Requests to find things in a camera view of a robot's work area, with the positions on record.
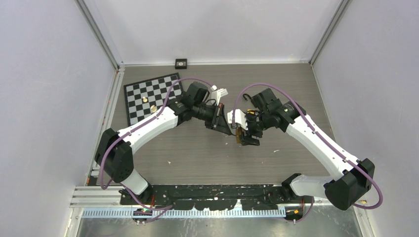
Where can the black Kaijing padlock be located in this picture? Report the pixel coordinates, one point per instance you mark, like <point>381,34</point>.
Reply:
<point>246,97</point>

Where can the small black square box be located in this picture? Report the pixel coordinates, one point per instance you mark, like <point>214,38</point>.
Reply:
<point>181,64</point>

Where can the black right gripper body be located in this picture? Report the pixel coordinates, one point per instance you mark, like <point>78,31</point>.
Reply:
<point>256,124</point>

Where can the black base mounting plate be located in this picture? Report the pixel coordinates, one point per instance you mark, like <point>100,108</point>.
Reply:
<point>214,197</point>

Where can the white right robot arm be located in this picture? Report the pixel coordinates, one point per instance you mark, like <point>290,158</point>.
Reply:
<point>349,178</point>

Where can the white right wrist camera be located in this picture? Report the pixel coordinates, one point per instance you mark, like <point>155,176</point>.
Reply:
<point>237,119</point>

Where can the brass padlock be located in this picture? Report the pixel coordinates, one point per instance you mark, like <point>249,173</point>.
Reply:
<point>238,135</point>

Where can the cream chess piece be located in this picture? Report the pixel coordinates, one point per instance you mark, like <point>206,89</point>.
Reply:
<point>153,109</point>

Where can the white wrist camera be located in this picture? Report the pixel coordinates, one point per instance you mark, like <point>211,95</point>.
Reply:
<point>217,93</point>
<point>237,119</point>

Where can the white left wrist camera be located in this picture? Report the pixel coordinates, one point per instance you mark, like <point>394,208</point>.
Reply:
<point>217,93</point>

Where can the black white chessboard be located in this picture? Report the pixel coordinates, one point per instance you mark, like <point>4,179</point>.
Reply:
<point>155,90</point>

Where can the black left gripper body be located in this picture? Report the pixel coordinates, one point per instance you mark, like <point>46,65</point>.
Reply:
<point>218,111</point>

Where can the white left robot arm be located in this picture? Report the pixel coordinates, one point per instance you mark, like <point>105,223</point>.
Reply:
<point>115,151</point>

